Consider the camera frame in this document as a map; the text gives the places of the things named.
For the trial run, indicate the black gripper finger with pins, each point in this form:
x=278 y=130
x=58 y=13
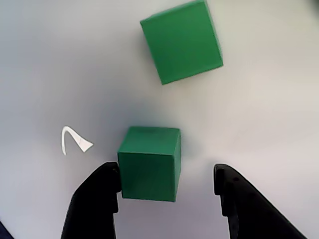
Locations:
x=94 y=199
x=249 y=214

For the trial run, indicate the green cube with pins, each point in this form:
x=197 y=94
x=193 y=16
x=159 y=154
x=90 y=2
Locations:
x=182 y=42
x=149 y=169

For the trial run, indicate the white round plate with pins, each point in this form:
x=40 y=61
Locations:
x=62 y=74

